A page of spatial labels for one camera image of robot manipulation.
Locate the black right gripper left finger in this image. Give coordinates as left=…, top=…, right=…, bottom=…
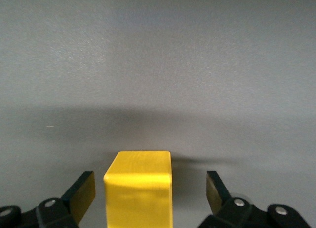
left=0, top=171, right=97, bottom=228

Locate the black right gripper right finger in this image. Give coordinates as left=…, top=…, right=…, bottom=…
left=199, top=170, right=311, bottom=228

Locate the yellow cube block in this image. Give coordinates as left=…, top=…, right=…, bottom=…
left=103, top=150, right=173, bottom=228

